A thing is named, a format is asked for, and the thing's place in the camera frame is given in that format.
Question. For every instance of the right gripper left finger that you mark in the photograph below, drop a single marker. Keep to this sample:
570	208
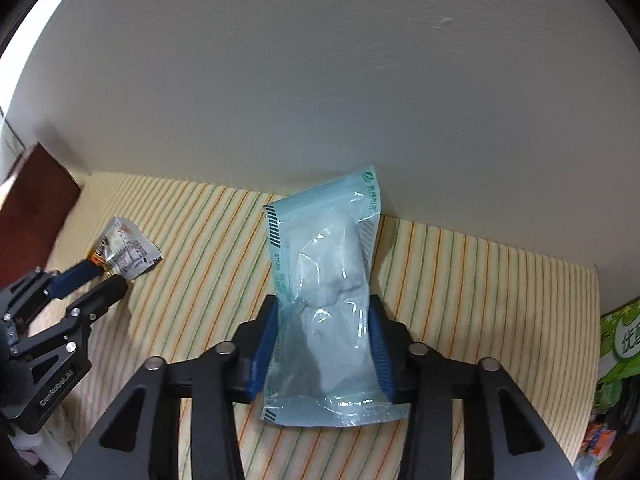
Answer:
137	436

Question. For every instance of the green printed package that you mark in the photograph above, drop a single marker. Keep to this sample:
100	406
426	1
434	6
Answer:
619	353

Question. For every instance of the white gloved left hand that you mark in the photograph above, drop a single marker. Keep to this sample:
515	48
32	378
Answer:
50	447

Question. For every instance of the small snack packet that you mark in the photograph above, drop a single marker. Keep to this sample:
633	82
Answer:
124	250

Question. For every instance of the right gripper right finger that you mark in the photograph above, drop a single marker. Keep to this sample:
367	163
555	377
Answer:
504	437

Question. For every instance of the teal pouch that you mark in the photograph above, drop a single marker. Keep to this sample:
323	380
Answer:
321	245

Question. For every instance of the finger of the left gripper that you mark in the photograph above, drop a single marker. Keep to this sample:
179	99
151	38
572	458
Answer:
78	317
63	284

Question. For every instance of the red cardboard box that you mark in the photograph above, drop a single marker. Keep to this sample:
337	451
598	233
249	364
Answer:
35	202

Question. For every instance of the striped beige table mat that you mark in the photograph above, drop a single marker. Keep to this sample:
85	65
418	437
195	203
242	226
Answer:
200	260

